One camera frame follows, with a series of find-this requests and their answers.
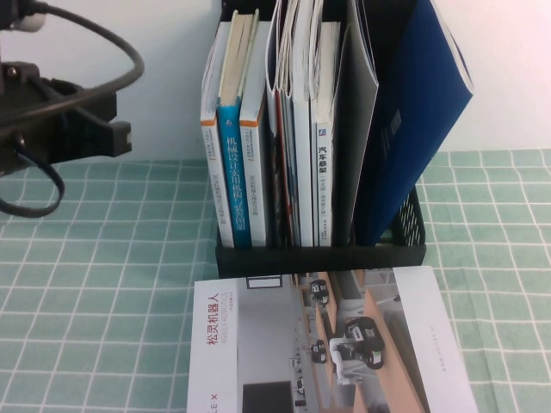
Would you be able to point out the white automotive suspension book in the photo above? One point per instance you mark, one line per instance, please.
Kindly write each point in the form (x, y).
(325, 172)

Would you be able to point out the white book with orange band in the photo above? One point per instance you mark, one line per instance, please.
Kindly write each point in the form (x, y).
(212, 142)
(254, 180)

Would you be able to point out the blue spine mechanical design book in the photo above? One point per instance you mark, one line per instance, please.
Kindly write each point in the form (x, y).
(234, 172)

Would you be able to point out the red spine magazine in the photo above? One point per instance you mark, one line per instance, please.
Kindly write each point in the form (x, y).
(286, 172)

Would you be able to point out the green checked tablecloth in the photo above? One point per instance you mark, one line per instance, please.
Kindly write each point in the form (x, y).
(107, 279)

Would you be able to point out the black mesh plastic book holder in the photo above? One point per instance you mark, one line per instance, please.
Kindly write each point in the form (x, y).
(323, 260)

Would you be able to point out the white curled cover magazine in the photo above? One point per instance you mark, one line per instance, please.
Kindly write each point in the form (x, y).
(272, 51)

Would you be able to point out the blue cover robot brochure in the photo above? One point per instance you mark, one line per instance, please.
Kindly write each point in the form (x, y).
(413, 129)

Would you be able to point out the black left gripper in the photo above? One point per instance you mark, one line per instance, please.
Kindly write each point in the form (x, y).
(26, 112)

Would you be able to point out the dark grey brochure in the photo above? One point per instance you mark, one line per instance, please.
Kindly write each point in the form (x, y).
(355, 129)

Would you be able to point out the white spine magazine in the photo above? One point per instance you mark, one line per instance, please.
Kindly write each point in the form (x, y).
(303, 172)

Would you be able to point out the white AgileX robotics brochure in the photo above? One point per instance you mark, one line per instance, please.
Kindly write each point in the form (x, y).
(267, 327)

